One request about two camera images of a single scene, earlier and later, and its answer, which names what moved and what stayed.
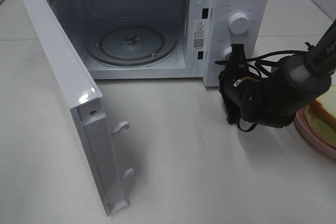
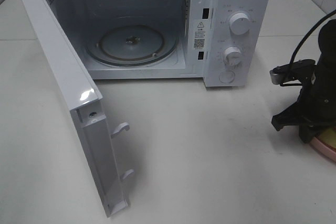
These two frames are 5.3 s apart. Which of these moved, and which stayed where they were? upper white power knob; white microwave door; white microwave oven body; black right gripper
Moved: black right gripper
Stayed: white microwave oven body; white microwave door; upper white power knob
